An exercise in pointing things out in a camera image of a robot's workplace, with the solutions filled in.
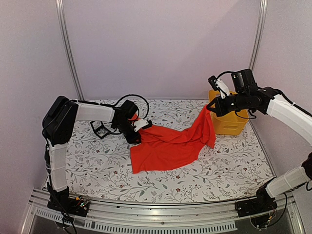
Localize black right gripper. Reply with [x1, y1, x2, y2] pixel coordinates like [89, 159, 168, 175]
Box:
[207, 91, 249, 117]

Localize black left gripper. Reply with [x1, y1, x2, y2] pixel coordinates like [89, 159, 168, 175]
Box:
[114, 120, 141, 144]

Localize red t-shirt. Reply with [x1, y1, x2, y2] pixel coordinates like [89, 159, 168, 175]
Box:
[130, 107, 216, 174]

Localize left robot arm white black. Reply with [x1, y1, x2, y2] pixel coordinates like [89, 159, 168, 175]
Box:
[42, 96, 140, 192]

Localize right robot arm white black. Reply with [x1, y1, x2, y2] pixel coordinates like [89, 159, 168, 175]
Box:
[207, 69, 312, 213]

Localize yellow plastic basket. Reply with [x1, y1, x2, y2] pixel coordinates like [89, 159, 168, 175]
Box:
[208, 89, 250, 135]

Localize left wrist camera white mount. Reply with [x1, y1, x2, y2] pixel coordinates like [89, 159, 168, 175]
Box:
[134, 119, 152, 132]

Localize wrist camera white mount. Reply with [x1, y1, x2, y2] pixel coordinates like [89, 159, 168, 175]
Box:
[208, 76, 230, 99]
[134, 119, 152, 132]

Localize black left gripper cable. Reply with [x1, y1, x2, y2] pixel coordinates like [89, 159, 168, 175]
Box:
[114, 94, 150, 121]

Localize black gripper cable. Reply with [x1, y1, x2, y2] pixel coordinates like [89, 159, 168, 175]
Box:
[214, 70, 236, 81]
[114, 94, 150, 121]

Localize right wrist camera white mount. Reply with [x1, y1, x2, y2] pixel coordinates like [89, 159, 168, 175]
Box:
[208, 76, 230, 99]

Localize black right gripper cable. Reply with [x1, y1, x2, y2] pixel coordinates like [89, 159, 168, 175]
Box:
[214, 70, 236, 81]

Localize right aluminium corner post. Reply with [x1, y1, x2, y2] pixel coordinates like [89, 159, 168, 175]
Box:
[249, 0, 268, 72]

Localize aluminium corner post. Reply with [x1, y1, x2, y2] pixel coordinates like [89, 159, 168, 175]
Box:
[55, 0, 85, 100]
[249, 0, 268, 72]

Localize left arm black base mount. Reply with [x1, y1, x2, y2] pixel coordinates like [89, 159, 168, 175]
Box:
[47, 193, 90, 217]

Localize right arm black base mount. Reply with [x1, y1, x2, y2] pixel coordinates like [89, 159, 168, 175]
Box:
[234, 194, 277, 217]

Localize aluminium front rail frame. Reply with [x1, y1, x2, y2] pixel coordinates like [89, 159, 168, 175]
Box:
[21, 189, 306, 234]

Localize left aluminium corner post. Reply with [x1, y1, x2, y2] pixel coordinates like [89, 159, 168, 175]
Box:
[55, 0, 85, 100]

